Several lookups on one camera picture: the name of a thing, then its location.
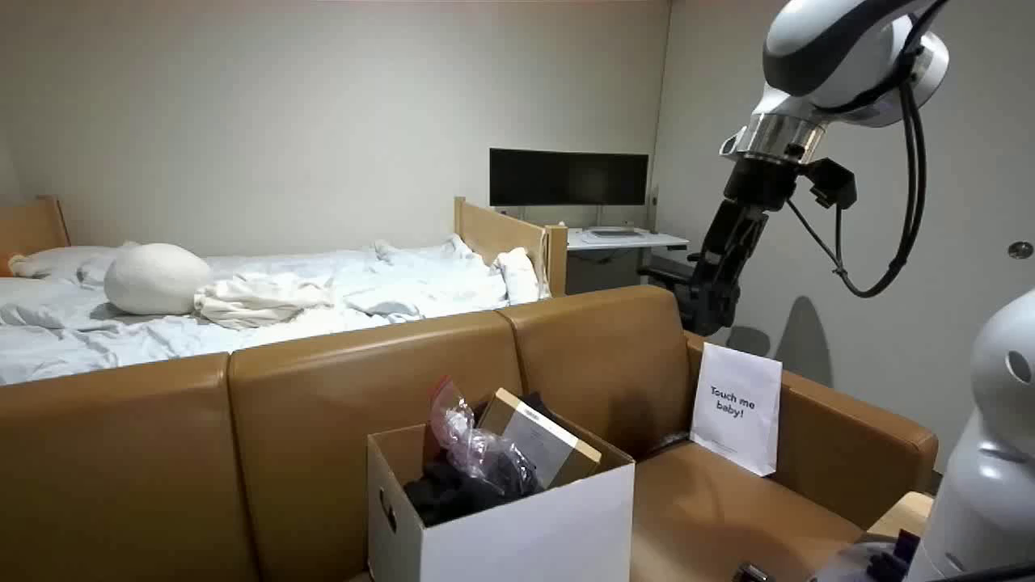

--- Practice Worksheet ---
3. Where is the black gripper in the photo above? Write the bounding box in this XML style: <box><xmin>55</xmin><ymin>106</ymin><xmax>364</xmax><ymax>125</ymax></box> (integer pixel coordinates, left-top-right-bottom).
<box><xmin>672</xmin><ymin>158</ymin><xmax>800</xmax><ymax>337</ymax></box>

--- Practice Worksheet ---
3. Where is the box with wooden edge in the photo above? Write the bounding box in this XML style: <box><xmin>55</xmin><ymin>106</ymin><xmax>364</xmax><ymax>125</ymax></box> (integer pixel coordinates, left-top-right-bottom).
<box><xmin>474</xmin><ymin>384</ymin><xmax>604</xmax><ymax>489</ymax></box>

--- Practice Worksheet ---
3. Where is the white cardboard box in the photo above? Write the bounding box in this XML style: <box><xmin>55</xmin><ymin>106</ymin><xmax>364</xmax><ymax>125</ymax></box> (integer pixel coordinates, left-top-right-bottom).
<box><xmin>364</xmin><ymin>415</ymin><xmax>637</xmax><ymax>582</ymax></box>

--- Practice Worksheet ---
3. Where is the tan leather couch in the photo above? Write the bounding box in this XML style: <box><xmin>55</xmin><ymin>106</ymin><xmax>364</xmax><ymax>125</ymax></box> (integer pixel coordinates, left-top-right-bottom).
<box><xmin>0</xmin><ymin>281</ymin><xmax>941</xmax><ymax>582</ymax></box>

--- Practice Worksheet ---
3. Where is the white desk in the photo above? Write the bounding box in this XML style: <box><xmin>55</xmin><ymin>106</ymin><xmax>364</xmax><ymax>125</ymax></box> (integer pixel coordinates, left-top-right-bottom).
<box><xmin>562</xmin><ymin>221</ymin><xmax>693</xmax><ymax>297</ymax></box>

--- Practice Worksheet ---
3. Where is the white paper sign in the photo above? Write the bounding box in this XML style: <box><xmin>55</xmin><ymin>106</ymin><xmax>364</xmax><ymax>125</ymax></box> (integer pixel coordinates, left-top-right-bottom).
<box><xmin>685</xmin><ymin>339</ymin><xmax>785</xmax><ymax>482</ymax></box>

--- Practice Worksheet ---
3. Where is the black computer monitor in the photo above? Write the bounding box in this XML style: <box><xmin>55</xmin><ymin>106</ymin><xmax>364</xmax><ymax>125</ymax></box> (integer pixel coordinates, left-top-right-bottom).
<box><xmin>486</xmin><ymin>144</ymin><xmax>654</xmax><ymax>214</ymax></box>

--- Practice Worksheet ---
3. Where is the wooden bed footboard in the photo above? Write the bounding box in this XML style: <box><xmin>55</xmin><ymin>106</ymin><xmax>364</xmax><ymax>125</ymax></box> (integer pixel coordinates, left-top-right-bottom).
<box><xmin>449</xmin><ymin>193</ymin><xmax>571</xmax><ymax>302</ymax></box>

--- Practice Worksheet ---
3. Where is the clear plastic bag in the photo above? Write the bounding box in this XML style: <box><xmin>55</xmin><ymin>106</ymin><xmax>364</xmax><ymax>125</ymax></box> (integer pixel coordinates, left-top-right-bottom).
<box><xmin>424</xmin><ymin>378</ymin><xmax>542</xmax><ymax>500</ymax></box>

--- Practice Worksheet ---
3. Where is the dark clothes pile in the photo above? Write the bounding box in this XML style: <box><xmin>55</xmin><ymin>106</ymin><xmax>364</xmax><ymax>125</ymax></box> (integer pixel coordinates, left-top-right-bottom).
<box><xmin>400</xmin><ymin>450</ymin><xmax>542</xmax><ymax>530</ymax></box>

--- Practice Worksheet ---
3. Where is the crumpled white blanket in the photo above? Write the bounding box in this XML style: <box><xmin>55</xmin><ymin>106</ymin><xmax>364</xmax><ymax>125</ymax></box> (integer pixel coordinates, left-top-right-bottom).
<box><xmin>190</xmin><ymin>268</ymin><xmax>339</xmax><ymax>332</ymax></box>

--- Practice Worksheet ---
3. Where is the round white cushion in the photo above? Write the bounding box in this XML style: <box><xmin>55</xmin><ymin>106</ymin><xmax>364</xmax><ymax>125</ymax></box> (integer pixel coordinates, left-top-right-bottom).
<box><xmin>101</xmin><ymin>240</ymin><xmax>217</xmax><ymax>320</ymax></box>

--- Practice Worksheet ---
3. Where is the bed mattress with white sheets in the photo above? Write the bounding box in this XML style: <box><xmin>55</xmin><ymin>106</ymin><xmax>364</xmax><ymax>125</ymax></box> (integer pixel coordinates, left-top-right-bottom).
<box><xmin>0</xmin><ymin>235</ymin><xmax>556</xmax><ymax>389</ymax></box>

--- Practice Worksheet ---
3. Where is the white pillow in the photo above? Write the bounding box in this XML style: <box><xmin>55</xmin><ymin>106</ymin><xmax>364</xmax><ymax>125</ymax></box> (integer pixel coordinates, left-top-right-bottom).
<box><xmin>6</xmin><ymin>243</ymin><xmax>140</xmax><ymax>288</ymax></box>

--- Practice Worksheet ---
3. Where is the wooden bed headboard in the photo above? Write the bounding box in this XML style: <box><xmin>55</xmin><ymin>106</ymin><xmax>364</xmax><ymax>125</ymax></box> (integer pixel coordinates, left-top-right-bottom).
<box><xmin>0</xmin><ymin>193</ymin><xmax>73</xmax><ymax>278</ymax></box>

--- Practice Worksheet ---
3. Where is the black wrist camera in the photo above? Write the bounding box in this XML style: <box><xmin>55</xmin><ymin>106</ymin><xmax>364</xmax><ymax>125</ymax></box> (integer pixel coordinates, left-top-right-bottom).
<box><xmin>806</xmin><ymin>155</ymin><xmax>860</xmax><ymax>214</ymax></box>

